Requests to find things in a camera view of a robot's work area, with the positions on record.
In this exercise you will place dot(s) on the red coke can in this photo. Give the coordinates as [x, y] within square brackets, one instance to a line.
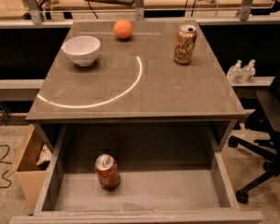
[107, 171]

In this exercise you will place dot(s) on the grey cabinet counter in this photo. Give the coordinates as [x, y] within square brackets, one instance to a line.
[137, 80]

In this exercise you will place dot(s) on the grey open top drawer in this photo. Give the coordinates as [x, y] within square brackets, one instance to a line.
[169, 174]

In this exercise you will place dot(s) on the gold soda can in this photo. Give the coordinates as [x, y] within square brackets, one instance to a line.
[185, 43]

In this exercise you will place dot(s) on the orange fruit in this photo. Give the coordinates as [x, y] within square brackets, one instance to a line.
[123, 29]

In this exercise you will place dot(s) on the white bowl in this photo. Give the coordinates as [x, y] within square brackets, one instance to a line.
[82, 50]

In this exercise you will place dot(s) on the clear sanitizer bottle left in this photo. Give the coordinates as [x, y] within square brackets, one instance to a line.
[234, 72]

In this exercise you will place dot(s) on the crumpled paper in box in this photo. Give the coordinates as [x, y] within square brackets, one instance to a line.
[44, 156]

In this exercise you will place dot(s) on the cardboard box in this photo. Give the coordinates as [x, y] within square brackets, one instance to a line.
[26, 165]

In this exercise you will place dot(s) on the black office chair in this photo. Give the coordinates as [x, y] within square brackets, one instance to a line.
[265, 118]

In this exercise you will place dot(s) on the metal frame post middle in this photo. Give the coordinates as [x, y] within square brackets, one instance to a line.
[139, 9]

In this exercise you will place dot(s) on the metal frame post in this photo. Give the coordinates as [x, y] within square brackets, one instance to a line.
[139, 9]
[244, 11]
[34, 11]

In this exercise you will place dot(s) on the metal frame post right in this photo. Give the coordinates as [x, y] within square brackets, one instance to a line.
[244, 11]

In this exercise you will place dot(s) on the metal frame post left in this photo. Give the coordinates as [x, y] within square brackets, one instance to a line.
[34, 11]

